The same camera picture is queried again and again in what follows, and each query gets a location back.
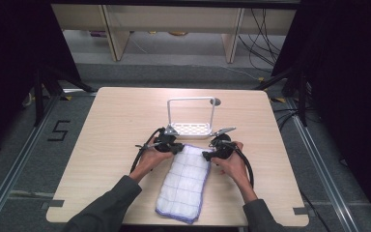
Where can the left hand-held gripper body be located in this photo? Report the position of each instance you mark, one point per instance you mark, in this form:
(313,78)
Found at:
(165,141)

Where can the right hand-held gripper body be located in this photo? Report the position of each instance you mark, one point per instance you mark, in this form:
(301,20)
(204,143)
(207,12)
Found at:
(222,146)

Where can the white cloth with purple edge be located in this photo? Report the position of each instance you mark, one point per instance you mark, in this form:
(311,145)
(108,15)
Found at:
(185,187)

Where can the person's left hand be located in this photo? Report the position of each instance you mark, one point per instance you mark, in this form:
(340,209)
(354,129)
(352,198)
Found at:
(149,159)

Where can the person's right hand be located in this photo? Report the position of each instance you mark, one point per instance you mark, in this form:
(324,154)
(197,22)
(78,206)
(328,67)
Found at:
(235,169)

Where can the white metal towel rack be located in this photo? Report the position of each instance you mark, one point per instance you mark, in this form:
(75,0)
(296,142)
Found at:
(191,129)

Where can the grey round table grommet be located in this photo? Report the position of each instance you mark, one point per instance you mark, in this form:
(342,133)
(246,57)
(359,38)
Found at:
(215,102)

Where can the black metal stand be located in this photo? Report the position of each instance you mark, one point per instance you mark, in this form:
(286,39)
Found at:
(302,96)
(39,96)

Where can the grey tape strip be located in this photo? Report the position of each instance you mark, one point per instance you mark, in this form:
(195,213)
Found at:
(301,211)
(54,204)

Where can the black tape floor mark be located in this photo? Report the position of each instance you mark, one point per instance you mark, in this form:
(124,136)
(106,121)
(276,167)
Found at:
(59,130)

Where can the yellow round object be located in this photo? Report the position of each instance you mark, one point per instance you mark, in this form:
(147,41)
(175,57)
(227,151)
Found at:
(178,33)

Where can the light wooden shelf unit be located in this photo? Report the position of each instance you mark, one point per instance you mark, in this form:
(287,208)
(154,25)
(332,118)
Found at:
(174,19)

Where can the black curtain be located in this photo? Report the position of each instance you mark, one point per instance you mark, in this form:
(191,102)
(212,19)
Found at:
(351,80)
(13,48)

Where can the aluminium floor rail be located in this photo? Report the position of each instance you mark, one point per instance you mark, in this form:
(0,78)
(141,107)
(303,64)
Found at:
(19,161)
(319,161)

